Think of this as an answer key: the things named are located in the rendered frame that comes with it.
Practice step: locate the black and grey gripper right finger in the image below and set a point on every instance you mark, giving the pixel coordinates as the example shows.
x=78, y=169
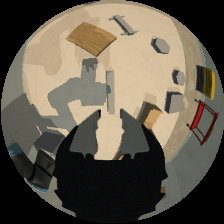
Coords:
x=141, y=144

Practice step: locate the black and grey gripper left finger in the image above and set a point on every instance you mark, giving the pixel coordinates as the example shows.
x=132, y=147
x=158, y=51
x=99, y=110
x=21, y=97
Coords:
x=80, y=141

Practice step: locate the brown wooden board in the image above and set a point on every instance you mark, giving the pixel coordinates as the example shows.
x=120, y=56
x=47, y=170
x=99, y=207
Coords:
x=91, y=38

